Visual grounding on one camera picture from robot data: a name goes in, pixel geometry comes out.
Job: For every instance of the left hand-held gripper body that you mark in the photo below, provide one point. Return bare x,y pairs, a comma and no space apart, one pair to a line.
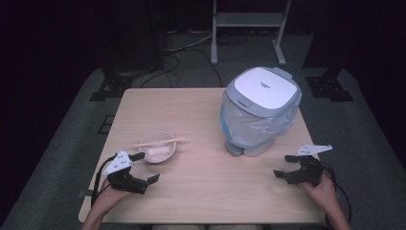
119,163

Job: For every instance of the black metal stand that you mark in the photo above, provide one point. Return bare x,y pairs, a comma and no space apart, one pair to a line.
328,87
111,86

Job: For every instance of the dark floor outlet plate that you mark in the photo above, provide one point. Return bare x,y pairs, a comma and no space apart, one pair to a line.
106,124

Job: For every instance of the person's left hand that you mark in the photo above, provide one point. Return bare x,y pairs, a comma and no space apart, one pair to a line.
110,198

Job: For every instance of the person's right hand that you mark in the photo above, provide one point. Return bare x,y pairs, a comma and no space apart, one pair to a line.
324,193

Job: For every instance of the wooden chopstick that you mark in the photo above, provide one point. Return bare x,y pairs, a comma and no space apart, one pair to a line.
169,141
143,145

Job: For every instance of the translucent plastic trash bag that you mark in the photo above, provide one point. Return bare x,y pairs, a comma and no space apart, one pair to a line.
252,127

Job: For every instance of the grey tape piece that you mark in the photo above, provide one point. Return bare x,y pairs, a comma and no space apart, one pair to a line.
85,193

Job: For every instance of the pale plastic bowl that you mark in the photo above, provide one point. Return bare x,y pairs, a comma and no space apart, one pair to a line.
150,158

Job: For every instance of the grey and white trash can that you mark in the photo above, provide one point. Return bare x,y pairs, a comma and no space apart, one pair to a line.
265,86

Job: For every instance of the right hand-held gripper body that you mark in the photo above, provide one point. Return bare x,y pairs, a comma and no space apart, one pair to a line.
311,171

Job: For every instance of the white tissue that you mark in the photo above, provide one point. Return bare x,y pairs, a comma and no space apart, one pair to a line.
158,151

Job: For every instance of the white metal stand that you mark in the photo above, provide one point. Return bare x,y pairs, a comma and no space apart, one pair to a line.
249,19

